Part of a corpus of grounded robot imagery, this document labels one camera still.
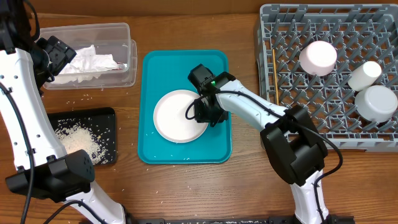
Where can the wooden chopstick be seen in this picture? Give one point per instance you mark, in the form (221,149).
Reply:
(275,77)

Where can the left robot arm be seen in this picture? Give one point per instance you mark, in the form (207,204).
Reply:
(44,169)

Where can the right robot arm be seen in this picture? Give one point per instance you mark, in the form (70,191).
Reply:
(293,145)

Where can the red snack wrapper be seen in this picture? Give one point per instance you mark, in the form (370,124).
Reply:
(120,66)

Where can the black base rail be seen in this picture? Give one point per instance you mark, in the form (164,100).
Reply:
(331,219)

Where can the small white plate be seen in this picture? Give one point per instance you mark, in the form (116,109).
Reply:
(318,58)

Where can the white napkin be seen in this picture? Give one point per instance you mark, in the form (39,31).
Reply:
(101,63)
(81,63)

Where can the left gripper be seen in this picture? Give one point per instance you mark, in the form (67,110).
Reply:
(61,53)

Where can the clear plastic bin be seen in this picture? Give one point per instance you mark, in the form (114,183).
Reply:
(108,38)

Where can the grey dishwasher rack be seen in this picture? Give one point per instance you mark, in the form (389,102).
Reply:
(359,33)

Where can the black plastic tray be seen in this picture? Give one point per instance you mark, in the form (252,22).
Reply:
(104,118)

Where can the pile of rice grains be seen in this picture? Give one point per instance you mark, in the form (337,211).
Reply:
(77,135)

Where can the white cup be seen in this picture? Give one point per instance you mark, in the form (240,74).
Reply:
(364,76)

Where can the large white plate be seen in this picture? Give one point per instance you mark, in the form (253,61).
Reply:
(170,120)

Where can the grey small bowl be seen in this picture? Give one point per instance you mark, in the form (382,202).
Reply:
(376,103)

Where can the teal serving tray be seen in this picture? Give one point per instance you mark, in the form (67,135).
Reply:
(165,71)

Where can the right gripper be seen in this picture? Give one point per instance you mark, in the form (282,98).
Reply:
(222,116)

